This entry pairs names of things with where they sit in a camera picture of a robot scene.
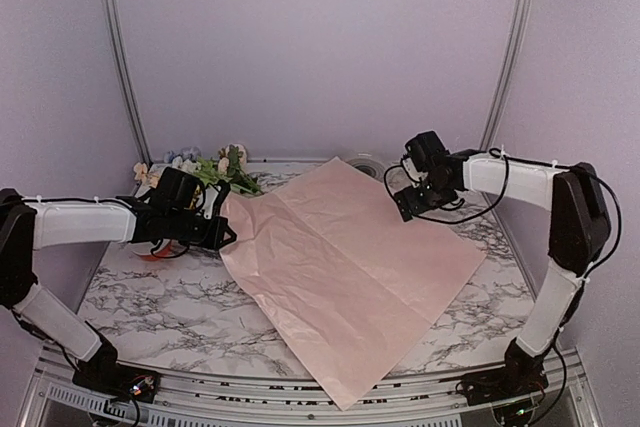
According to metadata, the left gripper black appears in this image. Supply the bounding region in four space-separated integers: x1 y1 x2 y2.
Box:
167 208 237 250

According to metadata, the right aluminium frame post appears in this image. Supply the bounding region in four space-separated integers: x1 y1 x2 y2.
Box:
479 0 532 150

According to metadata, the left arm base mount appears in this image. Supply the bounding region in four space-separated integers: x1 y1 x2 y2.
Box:
72 364 160 403

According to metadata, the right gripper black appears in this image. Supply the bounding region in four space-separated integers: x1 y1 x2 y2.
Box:
393 174 457 220

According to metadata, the white fake flower stem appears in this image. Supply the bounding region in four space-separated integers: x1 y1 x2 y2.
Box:
133 162 161 188

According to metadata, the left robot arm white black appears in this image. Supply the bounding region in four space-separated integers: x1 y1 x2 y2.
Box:
1 168 236 392

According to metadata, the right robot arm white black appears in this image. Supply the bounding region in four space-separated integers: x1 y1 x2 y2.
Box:
392 131 621 395

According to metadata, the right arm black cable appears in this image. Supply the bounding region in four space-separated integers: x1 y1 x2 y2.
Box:
382 156 624 278

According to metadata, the pink rose fake flower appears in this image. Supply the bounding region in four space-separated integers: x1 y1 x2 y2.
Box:
196 144 262 197

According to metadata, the blue white fake flower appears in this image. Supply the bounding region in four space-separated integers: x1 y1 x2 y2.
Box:
163 146 201 174

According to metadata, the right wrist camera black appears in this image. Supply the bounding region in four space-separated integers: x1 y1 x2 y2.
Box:
401 143 425 183

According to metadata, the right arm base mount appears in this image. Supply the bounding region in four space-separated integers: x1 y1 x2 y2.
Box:
455 367 549 406

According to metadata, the pink wrapping paper sheet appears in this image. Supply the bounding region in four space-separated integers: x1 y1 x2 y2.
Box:
221 159 484 410

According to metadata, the aluminium front rail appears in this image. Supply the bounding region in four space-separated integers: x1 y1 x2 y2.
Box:
17 347 603 426

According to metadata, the aluminium frame post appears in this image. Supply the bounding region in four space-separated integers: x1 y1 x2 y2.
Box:
479 0 532 150
102 0 152 164

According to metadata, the left aluminium frame post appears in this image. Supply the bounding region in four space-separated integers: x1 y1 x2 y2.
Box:
102 0 152 164

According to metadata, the orange white bowl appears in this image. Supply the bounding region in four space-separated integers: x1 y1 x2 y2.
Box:
129 240 172 261

